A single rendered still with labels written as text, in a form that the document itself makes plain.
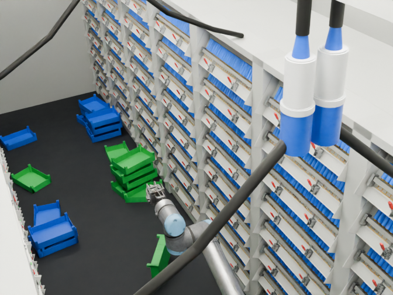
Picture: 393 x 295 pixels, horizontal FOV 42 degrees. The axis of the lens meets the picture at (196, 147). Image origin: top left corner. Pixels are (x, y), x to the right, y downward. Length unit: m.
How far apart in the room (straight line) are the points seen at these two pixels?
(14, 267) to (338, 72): 0.92
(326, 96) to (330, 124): 0.06
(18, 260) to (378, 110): 1.33
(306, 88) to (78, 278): 3.00
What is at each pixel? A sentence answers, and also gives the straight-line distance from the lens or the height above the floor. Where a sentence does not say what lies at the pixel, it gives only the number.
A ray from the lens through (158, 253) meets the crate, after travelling 3.53.
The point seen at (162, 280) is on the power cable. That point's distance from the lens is 1.07.
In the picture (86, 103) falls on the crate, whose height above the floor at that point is 0.16.
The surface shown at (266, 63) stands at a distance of 2.33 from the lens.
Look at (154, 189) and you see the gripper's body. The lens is 2.41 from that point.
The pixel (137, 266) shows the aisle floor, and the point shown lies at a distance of 3.75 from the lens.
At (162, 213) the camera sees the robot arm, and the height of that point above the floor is 1.20.
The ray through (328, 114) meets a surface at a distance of 1.03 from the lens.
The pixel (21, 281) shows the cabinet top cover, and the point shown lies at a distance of 1.37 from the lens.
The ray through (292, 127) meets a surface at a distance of 0.99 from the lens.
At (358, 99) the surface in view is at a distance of 2.06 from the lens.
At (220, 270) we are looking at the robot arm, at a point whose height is 1.01.
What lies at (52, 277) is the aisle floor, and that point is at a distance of 3.83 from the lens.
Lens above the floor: 2.67
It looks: 33 degrees down
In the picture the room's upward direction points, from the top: 3 degrees counter-clockwise
